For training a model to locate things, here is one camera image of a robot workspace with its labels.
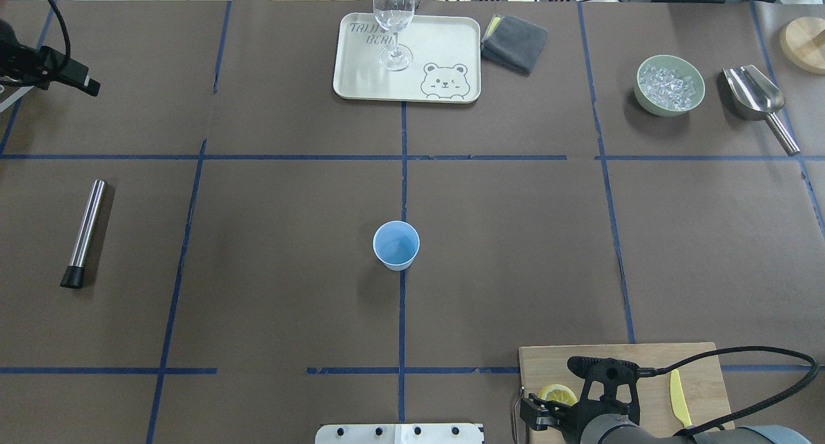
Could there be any green bowl of ice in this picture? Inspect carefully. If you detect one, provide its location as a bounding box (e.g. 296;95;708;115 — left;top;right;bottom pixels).
633;54;705;116

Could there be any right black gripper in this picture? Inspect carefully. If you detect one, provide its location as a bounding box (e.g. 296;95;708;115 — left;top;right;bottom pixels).
519;395;603;442

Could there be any clear wine glass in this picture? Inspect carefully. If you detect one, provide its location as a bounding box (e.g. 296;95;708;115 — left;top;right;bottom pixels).
373;0;416;72

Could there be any steel ice scoop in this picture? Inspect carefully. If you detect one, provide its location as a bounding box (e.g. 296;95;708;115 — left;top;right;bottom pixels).
722;64;801;157

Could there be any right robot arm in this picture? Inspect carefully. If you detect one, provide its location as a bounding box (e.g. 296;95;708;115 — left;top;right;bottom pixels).
518;394;810;443

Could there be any grey folded cloth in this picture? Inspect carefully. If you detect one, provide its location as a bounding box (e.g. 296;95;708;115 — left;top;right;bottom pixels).
480;14;549;76

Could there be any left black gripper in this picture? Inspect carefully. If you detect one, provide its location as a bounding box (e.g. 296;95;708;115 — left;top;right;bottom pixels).
1;20;101;97

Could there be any cream bear tray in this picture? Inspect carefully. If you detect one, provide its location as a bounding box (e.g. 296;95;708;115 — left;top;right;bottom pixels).
333;13;482;104

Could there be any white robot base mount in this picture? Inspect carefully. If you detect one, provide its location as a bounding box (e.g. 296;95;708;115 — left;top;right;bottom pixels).
315;423;485;443

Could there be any light blue cup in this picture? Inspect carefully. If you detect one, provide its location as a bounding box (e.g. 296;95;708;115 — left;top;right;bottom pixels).
373;220;421;271

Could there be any steel muddler black tip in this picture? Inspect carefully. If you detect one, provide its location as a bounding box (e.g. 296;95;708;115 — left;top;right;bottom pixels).
60;179;106;289

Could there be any lemon slice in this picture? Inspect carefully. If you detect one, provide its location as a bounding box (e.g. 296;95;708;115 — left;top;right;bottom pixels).
538;383;578;406

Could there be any yellow plastic knife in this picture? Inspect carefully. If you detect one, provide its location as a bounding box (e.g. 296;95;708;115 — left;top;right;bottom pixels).
668;369;693;429

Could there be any wooden cutting board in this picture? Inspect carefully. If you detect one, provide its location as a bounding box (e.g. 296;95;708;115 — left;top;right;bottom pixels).
510;342;735;443

